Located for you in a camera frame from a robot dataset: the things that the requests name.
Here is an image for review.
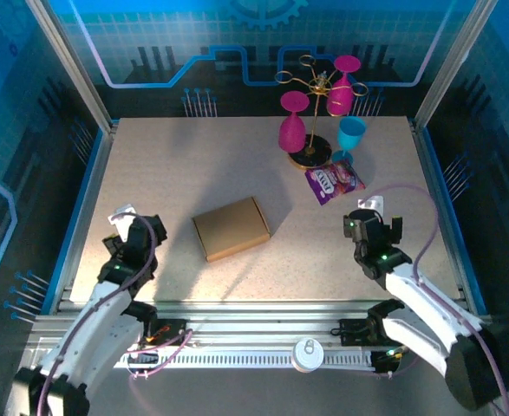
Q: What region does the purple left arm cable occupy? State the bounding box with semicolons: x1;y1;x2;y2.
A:
36;211;193;416

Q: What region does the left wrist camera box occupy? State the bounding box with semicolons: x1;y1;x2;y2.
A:
108;202;137;244

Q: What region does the aluminium frame post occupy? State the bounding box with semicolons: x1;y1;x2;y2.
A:
23;0;119;133
411;0;499;131

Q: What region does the blue plastic goblet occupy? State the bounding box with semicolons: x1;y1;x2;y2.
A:
331;115;368;165

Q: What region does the aluminium side rail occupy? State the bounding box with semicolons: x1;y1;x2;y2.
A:
408;116;489;315
48;120;121;313

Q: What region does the small black circuit board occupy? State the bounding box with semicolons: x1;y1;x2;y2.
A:
126;346;160;374
371;348;407;374

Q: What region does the brown cardboard box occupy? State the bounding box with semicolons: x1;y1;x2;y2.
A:
192;196;271;263

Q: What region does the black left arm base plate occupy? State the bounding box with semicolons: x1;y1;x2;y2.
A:
139;319;189;348

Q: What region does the white slotted cable duct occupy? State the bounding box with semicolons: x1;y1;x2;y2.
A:
114;351;375;370

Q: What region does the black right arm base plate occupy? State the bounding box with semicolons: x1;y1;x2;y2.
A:
338;318;419;348

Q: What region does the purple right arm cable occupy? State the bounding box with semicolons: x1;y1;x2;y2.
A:
375;184;509;416

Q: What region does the silver drink can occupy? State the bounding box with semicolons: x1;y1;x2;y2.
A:
291;337;324;374

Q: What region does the aluminium cross rail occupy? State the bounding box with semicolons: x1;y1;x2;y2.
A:
26;300;500;354

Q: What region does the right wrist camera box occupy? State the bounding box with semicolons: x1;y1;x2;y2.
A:
356;194;386;218

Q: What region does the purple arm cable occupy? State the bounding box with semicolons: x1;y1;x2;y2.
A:
375;184;509;416
36;211;193;416

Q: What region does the pink wine glass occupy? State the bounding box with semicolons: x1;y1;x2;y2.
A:
277;91;310;155
326;55;362;117

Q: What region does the purple candy bag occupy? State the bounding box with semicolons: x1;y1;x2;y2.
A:
304;159;367;206

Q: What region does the gold wire glass rack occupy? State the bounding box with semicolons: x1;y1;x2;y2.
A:
274;55;369;170

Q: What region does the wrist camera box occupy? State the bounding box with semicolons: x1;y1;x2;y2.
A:
356;194;386;218
108;202;137;244

